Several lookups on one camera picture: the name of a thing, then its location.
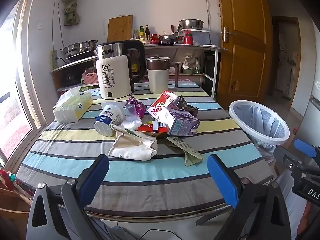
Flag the white wall cable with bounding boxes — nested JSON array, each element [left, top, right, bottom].
[[202, 0, 213, 45]]

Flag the striped tablecloth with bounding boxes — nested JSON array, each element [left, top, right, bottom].
[[15, 80, 275, 218]]

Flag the pink plastic basket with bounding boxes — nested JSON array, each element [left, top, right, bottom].
[[82, 71, 100, 85]]

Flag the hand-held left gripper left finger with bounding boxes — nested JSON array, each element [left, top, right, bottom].
[[26, 154, 110, 240]]

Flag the purple drink carton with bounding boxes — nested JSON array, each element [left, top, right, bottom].
[[158, 106, 202, 137]]

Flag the black appliance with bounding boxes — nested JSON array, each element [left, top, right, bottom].
[[204, 51, 220, 98]]

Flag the cream electric kettle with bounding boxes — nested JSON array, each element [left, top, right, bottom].
[[96, 39, 145, 100]]

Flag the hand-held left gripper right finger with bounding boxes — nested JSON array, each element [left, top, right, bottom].
[[207, 154, 292, 240]]

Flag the white window frame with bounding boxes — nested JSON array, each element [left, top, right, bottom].
[[0, 0, 48, 165]]

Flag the red plastic toy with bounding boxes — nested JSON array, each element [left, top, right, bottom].
[[0, 169, 15, 190]]

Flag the cream brown lidded mug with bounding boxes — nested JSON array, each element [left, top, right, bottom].
[[146, 56, 180, 94]]

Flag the metal door handle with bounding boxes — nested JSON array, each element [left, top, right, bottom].
[[222, 26, 237, 43]]

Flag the white trash bin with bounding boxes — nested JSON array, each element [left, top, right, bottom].
[[228, 100, 290, 155]]

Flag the steel pan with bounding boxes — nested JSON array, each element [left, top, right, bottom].
[[159, 34, 184, 44]]

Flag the black cable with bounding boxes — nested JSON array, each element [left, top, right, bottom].
[[139, 229, 180, 240]]

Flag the white kitchen shelf rack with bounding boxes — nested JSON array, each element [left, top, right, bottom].
[[50, 44, 228, 100]]

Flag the purple snack wrapper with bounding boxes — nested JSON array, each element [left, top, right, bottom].
[[125, 95, 147, 118]]

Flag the grey bin liner bag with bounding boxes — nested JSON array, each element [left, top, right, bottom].
[[232, 102, 287, 140]]

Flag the plastic food bags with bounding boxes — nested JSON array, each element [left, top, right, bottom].
[[181, 52, 202, 75]]

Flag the white plastic bottle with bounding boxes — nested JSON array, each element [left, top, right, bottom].
[[94, 104, 125, 136]]

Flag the red drink carton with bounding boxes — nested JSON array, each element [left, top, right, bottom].
[[147, 90, 178, 120]]

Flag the green hanging cloth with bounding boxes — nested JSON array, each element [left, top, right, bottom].
[[61, 0, 81, 27]]

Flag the green paper wrapper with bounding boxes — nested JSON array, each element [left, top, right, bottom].
[[166, 136, 204, 167]]

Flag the cream bag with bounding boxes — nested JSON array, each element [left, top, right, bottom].
[[108, 124, 158, 161]]

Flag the brown snack wrapper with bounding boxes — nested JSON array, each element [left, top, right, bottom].
[[172, 95, 199, 117]]

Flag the wooden cutting board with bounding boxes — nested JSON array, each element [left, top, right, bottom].
[[107, 15, 133, 42]]

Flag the wooden door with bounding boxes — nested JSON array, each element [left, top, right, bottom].
[[216, 0, 273, 100]]

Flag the yellow white tissue pack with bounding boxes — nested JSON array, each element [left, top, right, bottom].
[[53, 89, 93, 123]]

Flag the white plastic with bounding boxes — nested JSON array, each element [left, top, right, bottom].
[[120, 115, 142, 131]]

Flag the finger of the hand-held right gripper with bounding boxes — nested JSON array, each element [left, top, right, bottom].
[[294, 139, 320, 162], [274, 145, 320, 180]]

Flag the red snack wrapper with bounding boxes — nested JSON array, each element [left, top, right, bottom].
[[137, 121, 168, 137]]

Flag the steel bowl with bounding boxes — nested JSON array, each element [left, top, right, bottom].
[[179, 19, 204, 30]]

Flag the translucent plastic container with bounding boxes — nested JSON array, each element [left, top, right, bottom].
[[180, 29, 210, 45]]

